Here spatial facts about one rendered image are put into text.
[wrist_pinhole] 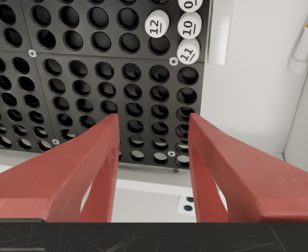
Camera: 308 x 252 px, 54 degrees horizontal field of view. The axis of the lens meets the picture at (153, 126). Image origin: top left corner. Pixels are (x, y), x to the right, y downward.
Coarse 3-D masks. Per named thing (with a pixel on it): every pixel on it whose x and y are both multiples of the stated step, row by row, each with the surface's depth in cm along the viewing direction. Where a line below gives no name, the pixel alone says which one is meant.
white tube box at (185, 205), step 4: (180, 196) 40; (184, 196) 40; (188, 196) 41; (180, 200) 41; (184, 200) 41; (188, 200) 41; (192, 200) 41; (180, 204) 41; (184, 204) 41; (188, 204) 41; (192, 204) 41; (224, 204) 40; (176, 208) 42; (180, 208) 42; (184, 208) 42; (188, 208) 42; (192, 208) 42; (180, 212) 42; (184, 212) 42; (188, 212) 42; (192, 212) 42
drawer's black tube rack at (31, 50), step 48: (0, 0) 18; (48, 0) 18; (96, 0) 18; (144, 0) 17; (0, 48) 20; (48, 48) 19; (96, 48) 19; (144, 48) 18; (0, 96) 22; (48, 96) 22; (96, 96) 21; (144, 96) 20; (192, 96) 23; (0, 144) 26; (144, 144) 23
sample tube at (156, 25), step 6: (162, 0) 19; (156, 12) 16; (162, 12) 16; (150, 18) 16; (156, 18) 16; (162, 18) 16; (168, 18) 17; (150, 24) 16; (156, 24) 16; (162, 24) 16; (168, 24) 17; (150, 30) 16; (156, 30) 16; (162, 30) 16; (156, 36) 16
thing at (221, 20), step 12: (216, 0) 21; (228, 0) 21; (216, 12) 21; (228, 12) 21; (216, 24) 22; (228, 24) 22; (216, 36) 22; (228, 36) 22; (216, 48) 23; (216, 60) 23
